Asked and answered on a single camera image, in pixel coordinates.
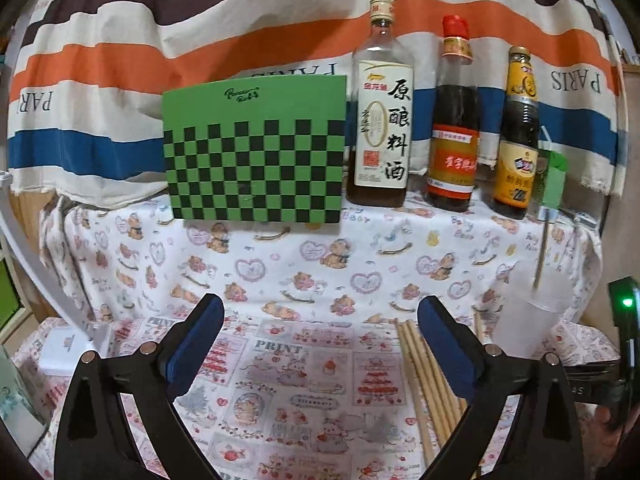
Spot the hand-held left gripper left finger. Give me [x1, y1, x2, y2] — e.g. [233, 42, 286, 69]
[54, 292, 226, 480]

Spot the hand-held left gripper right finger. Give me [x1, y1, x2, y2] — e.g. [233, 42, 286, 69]
[416, 295, 587, 480]

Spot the translucent plastic cup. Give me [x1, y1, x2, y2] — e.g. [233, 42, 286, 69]
[492, 260, 574, 361]

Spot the person's right hand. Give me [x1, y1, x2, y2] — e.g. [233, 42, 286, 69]
[595, 404, 626, 433]

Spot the strawberry print tablecloth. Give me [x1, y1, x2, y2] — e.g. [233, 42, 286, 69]
[10, 310, 622, 480]

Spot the bear print tablecloth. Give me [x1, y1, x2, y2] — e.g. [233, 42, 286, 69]
[39, 192, 602, 343]

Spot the green drink carton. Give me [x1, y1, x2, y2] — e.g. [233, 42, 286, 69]
[537, 127, 569, 222]

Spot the red cap sauce bottle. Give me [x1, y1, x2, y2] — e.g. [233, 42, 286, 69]
[425, 14, 480, 214]

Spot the pale teal box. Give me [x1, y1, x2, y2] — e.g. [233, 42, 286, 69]
[0, 345, 49, 429]

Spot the yellow label dark sauce bottle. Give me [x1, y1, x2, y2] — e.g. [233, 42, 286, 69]
[489, 46, 541, 221]

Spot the clear cooking wine bottle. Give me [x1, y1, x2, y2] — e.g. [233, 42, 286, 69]
[346, 0, 411, 209]

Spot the green checkered board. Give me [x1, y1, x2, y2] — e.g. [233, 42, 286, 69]
[161, 74, 349, 226]

